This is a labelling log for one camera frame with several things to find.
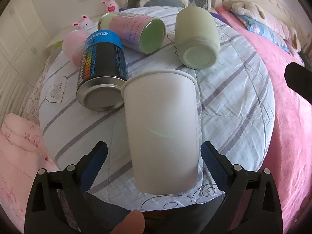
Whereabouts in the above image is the heart patterned sheet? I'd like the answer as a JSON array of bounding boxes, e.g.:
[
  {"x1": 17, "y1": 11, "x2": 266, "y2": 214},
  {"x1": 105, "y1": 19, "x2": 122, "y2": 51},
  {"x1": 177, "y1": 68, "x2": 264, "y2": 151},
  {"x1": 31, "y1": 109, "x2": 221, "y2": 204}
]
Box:
[{"x1": 22, "y1": 55, "x2": 52, "y2": 125}]

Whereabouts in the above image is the pink bunny plush rear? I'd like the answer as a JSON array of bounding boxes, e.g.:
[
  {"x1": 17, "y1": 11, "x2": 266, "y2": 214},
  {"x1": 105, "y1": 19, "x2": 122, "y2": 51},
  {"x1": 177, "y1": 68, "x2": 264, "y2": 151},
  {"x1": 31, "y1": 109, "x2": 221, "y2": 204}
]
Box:
[{"x1": 101, "y1": 0, "x2": 120, "y2": 12}]

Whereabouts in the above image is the pink bunny plush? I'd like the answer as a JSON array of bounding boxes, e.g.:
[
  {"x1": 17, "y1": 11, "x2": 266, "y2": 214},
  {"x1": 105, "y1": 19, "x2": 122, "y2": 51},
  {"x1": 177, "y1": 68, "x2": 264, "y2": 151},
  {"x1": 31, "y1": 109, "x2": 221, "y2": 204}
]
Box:
[
  {"x1": 71, "y1": 15, "x2": 95, "y2": 31},
  {"x1": 101, "y1": 0, "x2": 120, "y2": 12}
]

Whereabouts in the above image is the pink green-capped canister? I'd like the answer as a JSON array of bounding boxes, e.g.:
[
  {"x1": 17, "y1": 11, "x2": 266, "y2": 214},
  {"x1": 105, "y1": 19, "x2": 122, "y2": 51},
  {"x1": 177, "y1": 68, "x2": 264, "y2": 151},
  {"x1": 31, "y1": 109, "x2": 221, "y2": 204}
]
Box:
[{"x1": 98, "y1": 12, "x2": 166, "y2": 54}]

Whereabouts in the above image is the cream nightstand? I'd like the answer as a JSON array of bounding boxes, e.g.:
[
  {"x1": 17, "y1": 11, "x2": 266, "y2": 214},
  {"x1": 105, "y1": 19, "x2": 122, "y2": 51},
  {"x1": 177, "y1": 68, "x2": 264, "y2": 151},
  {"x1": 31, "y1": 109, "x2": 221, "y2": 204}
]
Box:
[{"x1": 45, "y1": 26, "x2": 77, "y2": 51}]

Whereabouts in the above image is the blue floral pillow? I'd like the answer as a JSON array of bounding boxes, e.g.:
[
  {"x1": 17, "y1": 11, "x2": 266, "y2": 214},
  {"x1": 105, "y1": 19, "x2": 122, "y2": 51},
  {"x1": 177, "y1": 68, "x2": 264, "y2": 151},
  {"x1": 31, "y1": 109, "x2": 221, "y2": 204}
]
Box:
[{"x1": 230, "y1": 9, "x2": 290, "y2": 53}]

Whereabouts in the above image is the folded pink quilt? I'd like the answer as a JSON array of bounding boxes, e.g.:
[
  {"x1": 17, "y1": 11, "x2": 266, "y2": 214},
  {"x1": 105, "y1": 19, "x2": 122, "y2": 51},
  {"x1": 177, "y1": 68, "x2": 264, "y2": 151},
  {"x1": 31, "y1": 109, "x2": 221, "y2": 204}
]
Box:
[{"x1": 0, "y1": 113, "x2": 59, "y2": 232}]

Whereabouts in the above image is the pink cup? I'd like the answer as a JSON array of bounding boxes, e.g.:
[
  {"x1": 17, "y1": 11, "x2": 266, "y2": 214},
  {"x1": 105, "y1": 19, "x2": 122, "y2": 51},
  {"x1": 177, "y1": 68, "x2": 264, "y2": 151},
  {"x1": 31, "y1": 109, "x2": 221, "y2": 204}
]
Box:
[{"x1": 62, "y1": 30, "x2": 89, "y2": 67}]

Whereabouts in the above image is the pink bunny plush front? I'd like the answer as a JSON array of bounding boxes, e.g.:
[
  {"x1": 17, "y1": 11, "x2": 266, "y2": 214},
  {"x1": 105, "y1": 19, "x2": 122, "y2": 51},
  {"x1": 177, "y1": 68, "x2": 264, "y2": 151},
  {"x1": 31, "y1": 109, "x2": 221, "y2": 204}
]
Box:
[{"x1": 71, "y1": 15, "x2": 95, "y2": 31}]

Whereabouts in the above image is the cream wardrobe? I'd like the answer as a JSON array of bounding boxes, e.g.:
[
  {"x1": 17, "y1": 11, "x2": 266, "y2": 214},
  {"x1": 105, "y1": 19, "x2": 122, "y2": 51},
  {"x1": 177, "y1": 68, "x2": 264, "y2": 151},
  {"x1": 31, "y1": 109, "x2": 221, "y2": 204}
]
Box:
[{"x1": 1, "y1": 0, "x2": 51, "y2": 120}]

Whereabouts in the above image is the black blue spray can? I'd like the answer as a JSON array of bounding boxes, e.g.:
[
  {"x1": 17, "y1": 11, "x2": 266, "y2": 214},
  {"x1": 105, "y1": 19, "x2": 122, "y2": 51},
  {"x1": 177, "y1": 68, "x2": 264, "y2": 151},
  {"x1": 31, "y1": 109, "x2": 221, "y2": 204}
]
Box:
[{"x1": 76, "y1": 30, "x2": 128, "y2": 112}]

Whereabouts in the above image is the white pink dog plush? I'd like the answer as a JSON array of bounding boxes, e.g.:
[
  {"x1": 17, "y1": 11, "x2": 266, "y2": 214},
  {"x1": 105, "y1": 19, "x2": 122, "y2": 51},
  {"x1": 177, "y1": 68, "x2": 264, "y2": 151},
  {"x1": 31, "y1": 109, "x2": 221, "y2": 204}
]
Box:
[{"x1": 231, "y1": 2, "x2": 301, "y2": 54}]

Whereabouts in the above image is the cream wooden headboard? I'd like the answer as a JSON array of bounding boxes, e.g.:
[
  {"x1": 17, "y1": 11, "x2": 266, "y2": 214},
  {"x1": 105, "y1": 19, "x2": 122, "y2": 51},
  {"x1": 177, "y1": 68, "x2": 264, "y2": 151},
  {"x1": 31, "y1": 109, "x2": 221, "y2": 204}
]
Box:
[{"x1": 214, "y1": 0, "x2": 310, "y2": 52}]

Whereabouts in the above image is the pink bed blanket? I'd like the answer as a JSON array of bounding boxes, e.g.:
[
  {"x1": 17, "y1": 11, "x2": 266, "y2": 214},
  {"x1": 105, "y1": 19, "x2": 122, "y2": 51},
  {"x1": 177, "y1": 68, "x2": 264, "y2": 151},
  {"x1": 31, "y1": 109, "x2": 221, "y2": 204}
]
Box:
[{"x1": 216, "y1": 6, "x2": 311, "y2": 232}]

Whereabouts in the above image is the grey cat plush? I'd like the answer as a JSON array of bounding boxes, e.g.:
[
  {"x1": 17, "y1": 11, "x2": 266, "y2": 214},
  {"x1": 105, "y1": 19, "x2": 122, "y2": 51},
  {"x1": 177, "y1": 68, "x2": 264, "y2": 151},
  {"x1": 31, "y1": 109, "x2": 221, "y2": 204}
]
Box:
[{"x1": 136, "y1": 0, "x2": 190, "y2": 8}]

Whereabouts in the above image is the white paper cup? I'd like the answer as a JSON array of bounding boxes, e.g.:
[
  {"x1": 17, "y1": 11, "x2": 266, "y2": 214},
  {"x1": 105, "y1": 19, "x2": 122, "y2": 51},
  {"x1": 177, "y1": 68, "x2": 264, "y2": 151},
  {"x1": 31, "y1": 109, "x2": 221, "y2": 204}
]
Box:
[{"x1": 122, "y1": 69, "x2": 199, "y2": 195}]

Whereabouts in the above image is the pale green cup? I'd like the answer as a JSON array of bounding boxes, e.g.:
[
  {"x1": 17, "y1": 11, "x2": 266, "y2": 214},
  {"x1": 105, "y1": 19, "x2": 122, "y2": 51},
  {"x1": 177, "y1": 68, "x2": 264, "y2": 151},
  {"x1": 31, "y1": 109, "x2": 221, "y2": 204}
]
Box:
[{"x1": 175, "y1": 6, "x2": 220, "y2": 70}]

